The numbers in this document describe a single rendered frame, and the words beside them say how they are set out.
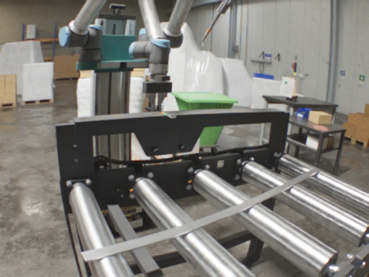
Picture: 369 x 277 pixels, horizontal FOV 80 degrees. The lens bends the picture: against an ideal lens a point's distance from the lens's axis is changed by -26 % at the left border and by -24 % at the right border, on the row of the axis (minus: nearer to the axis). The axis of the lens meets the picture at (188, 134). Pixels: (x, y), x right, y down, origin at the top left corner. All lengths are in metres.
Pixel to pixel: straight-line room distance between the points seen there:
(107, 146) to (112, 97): 0.41
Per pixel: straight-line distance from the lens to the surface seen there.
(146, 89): 1.26
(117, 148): 2.39
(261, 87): 7.98
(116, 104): 2.29
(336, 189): 1.46
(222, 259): 0.78
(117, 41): 2.16
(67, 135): 1.14
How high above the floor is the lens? 1.42
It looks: 15 degrees down
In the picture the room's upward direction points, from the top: 4 degrees clockwise
